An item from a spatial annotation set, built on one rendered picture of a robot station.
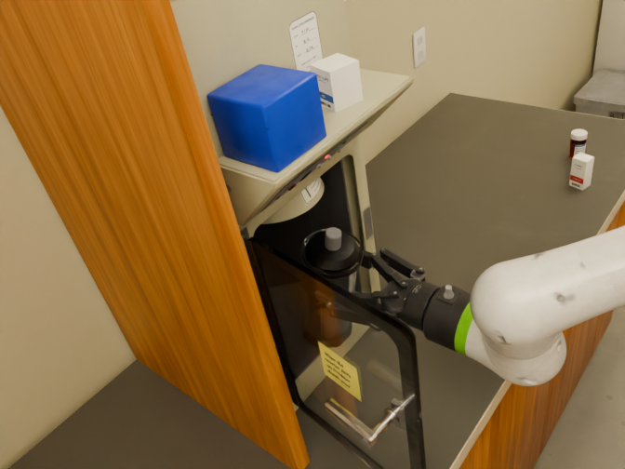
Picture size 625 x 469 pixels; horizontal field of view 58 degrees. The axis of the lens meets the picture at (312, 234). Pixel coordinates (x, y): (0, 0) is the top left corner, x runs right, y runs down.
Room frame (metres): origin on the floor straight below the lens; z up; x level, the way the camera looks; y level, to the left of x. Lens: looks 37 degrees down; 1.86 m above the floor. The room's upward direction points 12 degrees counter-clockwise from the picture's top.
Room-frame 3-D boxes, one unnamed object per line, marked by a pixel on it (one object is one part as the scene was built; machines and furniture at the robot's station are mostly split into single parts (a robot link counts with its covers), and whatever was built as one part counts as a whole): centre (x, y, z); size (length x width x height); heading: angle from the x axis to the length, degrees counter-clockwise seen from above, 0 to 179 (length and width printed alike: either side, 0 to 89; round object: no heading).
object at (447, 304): (0.60, -0.18, 1.21); 0.09 x 0.06 x 0.12; 134
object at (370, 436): (0.46, -0.01, 1.20); 0.10 x 0.05 x 0.03; 36
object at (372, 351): (0.54, 0.00, 1.19); 0.30 x 0.01 x 0.40; 36
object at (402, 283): (0.72, -0.11, 1.20); 0.11 x 0.01 x 0.04; 16
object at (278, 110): (0.67, 0.02, 1.56); 0.10 x 0.10 x 0.09; 44
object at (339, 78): (0.77, -0.08, 1.54); 0.05 x 0.05 x 0.06; 27
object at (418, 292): (0.65, -0.13, 1.20); 0.09 x 0.08 x 0.07; 44
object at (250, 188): (0.74, -0.04, 1.46); 0.32 x 0.12 x 0.10; 134
